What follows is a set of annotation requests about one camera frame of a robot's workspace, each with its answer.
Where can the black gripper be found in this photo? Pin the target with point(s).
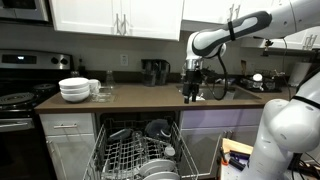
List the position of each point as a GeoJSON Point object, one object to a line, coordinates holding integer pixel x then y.
{"type": "Point", "coordinates": [192, 80]}

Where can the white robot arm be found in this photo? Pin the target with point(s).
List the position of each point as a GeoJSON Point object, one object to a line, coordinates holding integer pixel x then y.
{"type": "Point", "coordinates": [286, 127]}

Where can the kitchen sink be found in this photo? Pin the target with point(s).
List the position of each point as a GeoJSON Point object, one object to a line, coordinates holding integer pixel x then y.
{"type": "Point", "coordinates": [233, 93]}

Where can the black coffee maker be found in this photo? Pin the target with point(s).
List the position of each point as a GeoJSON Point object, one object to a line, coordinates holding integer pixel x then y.
{"type": "Point", "coordinates": [155, 72]}

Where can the black bowl in rack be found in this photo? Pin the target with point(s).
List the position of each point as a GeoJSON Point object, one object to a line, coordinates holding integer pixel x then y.
{"type": "Point", "coordinates": [158, 129]}

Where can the wooden robot cart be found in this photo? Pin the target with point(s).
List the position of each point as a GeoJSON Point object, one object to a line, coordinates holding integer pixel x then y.
{"type": "Point", "coordinates": [234, 156]}

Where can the clear glass jar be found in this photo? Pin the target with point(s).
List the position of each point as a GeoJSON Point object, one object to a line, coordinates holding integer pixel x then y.
{"type": "Point", "coordinates": [110, 79]}

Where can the clear glass container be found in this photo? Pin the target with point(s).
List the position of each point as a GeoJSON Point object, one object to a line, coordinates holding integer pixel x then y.
{"type": "Point", "coordinates": [105, 94]}

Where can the white mug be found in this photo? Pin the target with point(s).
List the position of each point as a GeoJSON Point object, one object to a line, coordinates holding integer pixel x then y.
{"type": "Point", "coordinates": [95, 85]}

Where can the stack of white bowls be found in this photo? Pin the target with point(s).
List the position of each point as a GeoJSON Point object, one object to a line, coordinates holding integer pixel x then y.
{"type": "Point", "coordinates": [74, 89]}

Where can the white drawer cabinet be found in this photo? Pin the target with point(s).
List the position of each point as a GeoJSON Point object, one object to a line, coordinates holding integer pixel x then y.
{"type": "Point", "coordinates": [70, 140]}

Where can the white upper cabinets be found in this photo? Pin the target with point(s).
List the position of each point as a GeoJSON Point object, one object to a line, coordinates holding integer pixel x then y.
{"type": "Point", "coordinates": [161, 19]}

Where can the black electric stove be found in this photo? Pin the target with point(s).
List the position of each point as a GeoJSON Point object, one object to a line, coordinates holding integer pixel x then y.
{"type": "Point", "coordinates": [27, 78]}

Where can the microwave oven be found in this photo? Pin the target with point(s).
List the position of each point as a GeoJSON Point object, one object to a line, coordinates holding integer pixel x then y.
{"type": "Point", "coordinates": [25, 10]}

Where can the wire dishwasher rack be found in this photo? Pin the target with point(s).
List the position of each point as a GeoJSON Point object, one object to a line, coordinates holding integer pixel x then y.
{"type": "Point", "coordinates": [119, 153]}

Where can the wall power outlet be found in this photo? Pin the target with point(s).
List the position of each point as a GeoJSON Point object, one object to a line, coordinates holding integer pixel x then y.
{"type": "Point", "coordinates": [124, 61]}

